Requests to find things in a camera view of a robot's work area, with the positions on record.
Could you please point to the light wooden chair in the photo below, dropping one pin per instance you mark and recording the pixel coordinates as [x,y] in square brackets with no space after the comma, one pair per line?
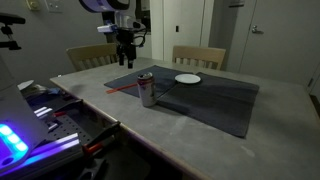
[198,53]
[91,51]

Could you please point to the aluminium extrusion rail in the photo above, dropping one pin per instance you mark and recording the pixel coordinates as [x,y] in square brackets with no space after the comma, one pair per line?
[56,148]

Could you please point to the small white plate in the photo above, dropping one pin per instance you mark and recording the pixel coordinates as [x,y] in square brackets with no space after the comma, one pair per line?
[187,78]

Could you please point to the white robot base, blue light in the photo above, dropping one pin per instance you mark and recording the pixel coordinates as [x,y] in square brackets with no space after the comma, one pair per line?
[16,116]

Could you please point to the grey door sign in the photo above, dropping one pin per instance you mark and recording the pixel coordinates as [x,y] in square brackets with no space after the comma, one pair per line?
[236,3]

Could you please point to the grey door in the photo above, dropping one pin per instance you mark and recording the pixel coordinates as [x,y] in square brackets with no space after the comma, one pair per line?
[286,43]

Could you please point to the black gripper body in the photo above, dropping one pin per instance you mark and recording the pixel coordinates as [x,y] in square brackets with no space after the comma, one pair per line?
[126,38]

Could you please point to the perforated dark breadboard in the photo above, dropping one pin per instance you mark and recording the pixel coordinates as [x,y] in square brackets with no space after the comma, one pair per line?
[68,128]

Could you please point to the silver and red soda can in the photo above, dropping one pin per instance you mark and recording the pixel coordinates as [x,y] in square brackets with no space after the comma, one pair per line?
[146,91]

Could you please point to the small black wall switch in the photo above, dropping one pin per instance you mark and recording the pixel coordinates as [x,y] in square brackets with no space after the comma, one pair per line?
[177,28]

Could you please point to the white kitchen cabinet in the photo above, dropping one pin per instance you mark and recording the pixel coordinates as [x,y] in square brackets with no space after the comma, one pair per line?
[145,50]

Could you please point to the red drinking straw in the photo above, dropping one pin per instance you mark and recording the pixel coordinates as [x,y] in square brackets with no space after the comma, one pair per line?
[121,88]

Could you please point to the silver metal bar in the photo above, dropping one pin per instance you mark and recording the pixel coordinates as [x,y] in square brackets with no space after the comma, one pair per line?
[42,111]

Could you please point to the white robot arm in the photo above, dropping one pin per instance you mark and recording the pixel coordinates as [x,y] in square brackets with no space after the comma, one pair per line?
[100,5]

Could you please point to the dark grey placemat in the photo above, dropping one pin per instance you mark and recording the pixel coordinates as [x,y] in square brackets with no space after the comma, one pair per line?
[163,78]
[213,100]

